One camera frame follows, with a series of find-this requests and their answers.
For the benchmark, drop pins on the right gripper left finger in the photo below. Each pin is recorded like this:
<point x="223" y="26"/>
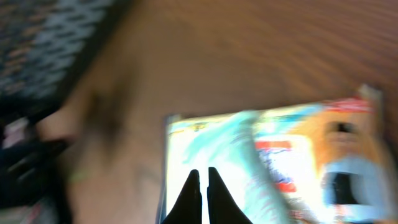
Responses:
<point x="188" y="206"/>

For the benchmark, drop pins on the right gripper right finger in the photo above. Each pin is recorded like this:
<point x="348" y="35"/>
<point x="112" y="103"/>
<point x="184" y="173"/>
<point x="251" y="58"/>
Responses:
<point x="222" y="209"/>

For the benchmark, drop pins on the teal wet wipes pack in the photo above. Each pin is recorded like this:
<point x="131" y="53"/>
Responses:
<point x="229" y="147"/>

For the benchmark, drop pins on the yellow snack bag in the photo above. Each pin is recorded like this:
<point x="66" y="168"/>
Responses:
<point x="327" y="159"/>

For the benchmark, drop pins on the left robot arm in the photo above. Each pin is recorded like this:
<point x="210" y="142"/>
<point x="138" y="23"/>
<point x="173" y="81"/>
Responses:
<point x="32" y="189"/>

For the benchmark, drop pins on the grey plastic shopping basket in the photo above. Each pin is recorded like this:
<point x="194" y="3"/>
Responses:
<point x="46" y="46"/>

